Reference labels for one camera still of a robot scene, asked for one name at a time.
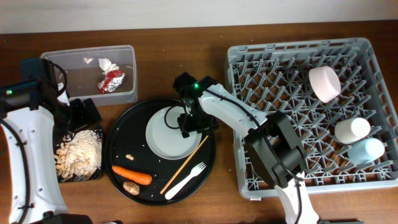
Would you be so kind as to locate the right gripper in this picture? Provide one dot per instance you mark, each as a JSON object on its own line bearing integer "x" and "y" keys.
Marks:
{"x": 183, "y": 120}

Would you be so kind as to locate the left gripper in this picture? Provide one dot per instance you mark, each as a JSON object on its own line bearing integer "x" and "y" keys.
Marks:
{"x": 87, "y": 117}

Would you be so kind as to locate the wooden chopstick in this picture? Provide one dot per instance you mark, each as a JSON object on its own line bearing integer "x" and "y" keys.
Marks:
{"x": 183, "y": 165}

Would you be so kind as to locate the red foil snack wrapper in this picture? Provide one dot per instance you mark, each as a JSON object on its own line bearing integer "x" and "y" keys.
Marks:
{"x": 111, "y": 81}

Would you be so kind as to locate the grey plate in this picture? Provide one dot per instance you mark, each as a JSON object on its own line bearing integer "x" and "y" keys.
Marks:
{"x": 169, "y": 143}

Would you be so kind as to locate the pile of peanut shells and rice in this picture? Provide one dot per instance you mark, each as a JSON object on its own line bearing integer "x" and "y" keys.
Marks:
{"x": 77, "y": 155}

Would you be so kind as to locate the white plastic fork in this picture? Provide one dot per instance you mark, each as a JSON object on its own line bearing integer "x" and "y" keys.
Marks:
{"x": 194, "y": 172}

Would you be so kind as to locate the white tissue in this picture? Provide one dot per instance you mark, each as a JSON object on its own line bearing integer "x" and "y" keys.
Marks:
{"x": 107, "y": 66}

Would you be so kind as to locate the pink bowl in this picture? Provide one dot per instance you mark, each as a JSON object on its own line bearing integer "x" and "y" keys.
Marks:
{"x": 324, "y": 83}

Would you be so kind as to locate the white cup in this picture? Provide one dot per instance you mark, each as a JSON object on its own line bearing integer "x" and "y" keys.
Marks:
{"x": 352, "y": 130}

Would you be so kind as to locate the blue cup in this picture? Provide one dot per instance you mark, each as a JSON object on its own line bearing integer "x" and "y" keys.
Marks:
{"x": 366, "y": 150}

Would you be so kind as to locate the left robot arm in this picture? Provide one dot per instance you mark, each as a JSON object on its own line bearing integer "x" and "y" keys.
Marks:
{"x": 35, "y": 115}

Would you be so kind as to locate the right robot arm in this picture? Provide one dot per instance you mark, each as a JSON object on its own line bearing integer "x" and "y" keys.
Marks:
{"x": 275, "y": 150}

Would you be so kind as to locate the grey dishwasher rack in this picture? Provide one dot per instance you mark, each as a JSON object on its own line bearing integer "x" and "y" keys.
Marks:
{"x": 274, "y": 77}

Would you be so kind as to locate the black rectangular tray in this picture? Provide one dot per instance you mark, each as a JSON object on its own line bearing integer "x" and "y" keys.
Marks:
{"x": 77, "y": 155}

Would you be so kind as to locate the clear plastic bin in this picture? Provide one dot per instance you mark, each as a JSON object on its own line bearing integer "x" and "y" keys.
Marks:
{"x": 84, "y": 73}

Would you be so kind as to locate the stray peanut shell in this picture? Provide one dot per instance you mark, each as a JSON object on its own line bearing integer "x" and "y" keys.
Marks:
{"x": 130, "y": 157}

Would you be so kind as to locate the black round tray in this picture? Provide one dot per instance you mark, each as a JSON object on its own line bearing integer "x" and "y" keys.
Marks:
{"x": 127, "y": 136}

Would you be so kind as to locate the orange carrot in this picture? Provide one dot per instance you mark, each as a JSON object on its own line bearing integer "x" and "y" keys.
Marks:
{"x": 137, "y": 177}

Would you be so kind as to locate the brown walnut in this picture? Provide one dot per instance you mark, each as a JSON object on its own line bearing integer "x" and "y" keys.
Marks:
{"x": 131, "y": 187}

